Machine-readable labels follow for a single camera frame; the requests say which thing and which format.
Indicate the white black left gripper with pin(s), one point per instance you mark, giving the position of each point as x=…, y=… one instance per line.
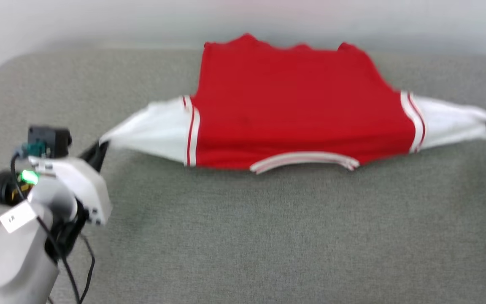
x=82, y=185

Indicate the red and white sports shirt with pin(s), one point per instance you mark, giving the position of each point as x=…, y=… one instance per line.
x=302, y=109

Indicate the grey fabric sofa cushion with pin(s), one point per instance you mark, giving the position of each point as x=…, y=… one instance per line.
x=268, y=236

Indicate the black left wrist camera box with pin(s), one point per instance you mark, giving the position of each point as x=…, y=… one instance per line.
x=51, y=137

